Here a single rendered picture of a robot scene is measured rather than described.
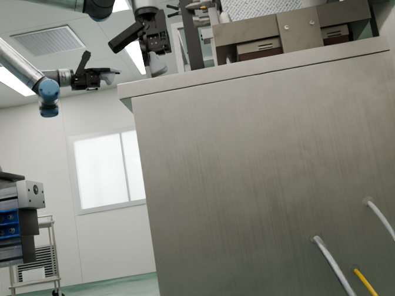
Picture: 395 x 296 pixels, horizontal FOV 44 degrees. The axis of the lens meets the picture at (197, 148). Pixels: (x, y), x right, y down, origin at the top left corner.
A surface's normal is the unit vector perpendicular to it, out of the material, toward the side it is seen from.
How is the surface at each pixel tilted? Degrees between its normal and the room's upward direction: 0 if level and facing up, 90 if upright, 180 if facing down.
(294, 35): 90
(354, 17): 90
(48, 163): 90
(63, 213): 90
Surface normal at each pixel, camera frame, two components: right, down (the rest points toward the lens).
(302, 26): -0.08, -0.15
